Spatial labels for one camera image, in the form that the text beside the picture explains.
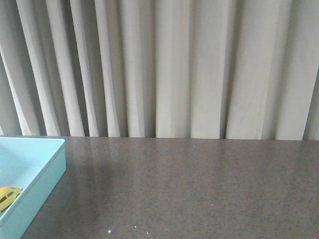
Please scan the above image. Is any grey pleated curtain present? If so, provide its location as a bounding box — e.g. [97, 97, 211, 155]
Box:
[0, 0, 319, 140]

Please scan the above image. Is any yellow toy beetle car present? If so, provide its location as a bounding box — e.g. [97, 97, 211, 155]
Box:
[0, 186, 23, 213]

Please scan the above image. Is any light blue storage box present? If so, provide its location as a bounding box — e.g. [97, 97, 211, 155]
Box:
[0, 137, 66, 239]

